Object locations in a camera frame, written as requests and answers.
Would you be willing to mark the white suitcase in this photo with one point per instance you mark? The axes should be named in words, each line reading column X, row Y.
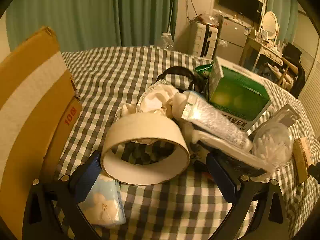
column 202, row 40

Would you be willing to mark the white handheld device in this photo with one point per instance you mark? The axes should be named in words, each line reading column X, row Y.
column 215, row 140

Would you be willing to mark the brown cardboard box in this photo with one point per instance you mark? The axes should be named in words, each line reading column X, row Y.
column 30, row 92

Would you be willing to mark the white oval mirror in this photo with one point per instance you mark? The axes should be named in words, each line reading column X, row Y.
column 269, row 25

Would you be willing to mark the black flat case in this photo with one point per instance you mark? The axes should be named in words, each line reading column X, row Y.
column 240, row 165

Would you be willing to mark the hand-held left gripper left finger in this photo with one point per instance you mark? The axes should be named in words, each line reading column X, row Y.
column 88, row 177

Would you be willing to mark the white dressing table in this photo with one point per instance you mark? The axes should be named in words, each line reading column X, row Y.
column 262, row 50

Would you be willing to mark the checked blanket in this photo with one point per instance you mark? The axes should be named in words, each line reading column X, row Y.
column 112, row 67

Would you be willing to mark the white lace cloth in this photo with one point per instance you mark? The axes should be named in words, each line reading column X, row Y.
column 160, row 95

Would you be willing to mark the wooden brush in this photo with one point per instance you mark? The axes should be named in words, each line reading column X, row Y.
column 301, row 160

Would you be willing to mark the green and white box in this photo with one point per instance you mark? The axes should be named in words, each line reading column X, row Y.
column 237, row 97

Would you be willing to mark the silver tube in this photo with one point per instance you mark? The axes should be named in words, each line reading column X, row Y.
column 215, row 120

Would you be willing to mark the clear plastic bag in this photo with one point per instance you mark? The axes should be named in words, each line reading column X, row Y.
column 208, row 17

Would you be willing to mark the green snack packet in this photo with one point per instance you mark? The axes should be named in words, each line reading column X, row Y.
column 203, row 71

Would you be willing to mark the clear cotton swab box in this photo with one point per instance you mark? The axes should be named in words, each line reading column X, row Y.
column 272, row 140

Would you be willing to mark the wooden chair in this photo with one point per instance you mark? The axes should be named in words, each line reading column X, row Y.
column 292, row 55

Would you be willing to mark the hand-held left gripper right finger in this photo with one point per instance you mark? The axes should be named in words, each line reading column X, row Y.
column 220, row 175

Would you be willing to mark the white cardboard tape roll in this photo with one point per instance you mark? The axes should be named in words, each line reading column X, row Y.
column 145, row 125

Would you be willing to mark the green curtain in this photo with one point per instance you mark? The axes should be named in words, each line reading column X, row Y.
column 285, row 10
column 75, row 12

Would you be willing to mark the black television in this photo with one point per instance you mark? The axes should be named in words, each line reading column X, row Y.
column 237, row 1

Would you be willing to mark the clear plastic bottle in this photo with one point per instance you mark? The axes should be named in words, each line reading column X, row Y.
column 167, row 42

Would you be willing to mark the black headband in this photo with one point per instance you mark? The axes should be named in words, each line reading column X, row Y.
column 175, row 68

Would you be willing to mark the silver fridge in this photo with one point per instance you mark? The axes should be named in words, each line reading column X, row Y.
column 233, row 37

